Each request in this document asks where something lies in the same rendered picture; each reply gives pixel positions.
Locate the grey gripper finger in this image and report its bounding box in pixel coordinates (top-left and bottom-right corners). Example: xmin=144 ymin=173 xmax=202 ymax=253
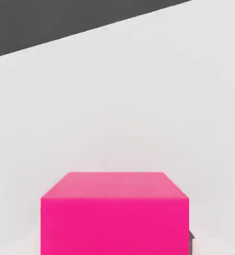
xmin=189 ymin=230 xmax=212 ymax=255

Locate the small pink cube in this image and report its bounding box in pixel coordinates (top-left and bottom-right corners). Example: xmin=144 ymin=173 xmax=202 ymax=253
xmin=40 ymin=171 xmax=190 ymax=255

